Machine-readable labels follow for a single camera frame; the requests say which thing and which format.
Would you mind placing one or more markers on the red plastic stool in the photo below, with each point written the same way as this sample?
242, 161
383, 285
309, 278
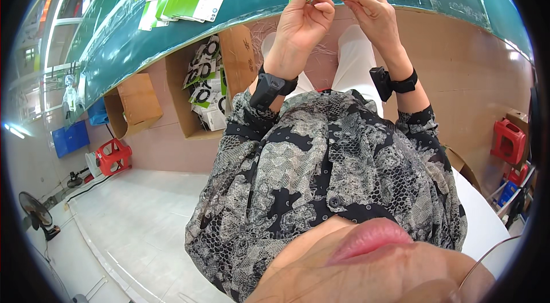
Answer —
518, 175
508, 142
112, 156

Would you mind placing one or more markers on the person's right hand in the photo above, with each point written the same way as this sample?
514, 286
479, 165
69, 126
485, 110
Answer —
378, 23

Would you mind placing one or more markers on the blue plastic crate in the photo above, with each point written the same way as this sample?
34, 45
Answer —
99, 113
508, 193
71, 139

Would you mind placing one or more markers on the metal shelf with bags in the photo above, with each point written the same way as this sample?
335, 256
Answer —
47, 66

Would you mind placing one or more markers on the person's left hand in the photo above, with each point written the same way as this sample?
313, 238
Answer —
296, 28

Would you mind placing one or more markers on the black standing fan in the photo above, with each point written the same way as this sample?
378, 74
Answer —
36, 212

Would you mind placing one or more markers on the small black floor fan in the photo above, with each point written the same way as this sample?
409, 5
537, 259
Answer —
75, 180

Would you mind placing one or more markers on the white plastic bucket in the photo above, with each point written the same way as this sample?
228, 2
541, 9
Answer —
91, 164

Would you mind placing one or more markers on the flat brown cardboard carton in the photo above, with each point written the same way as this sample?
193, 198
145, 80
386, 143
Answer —
459, 163

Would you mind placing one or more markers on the black wrist band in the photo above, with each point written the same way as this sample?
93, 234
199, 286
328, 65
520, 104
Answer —
386, 81
268, 88

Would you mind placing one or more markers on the person's legs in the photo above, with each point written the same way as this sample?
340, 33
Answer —
354, 62

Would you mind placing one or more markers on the empty brown carton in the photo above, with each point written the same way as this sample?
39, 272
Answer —
137, 103

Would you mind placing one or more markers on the person's body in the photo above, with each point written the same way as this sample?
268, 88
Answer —
326, 182

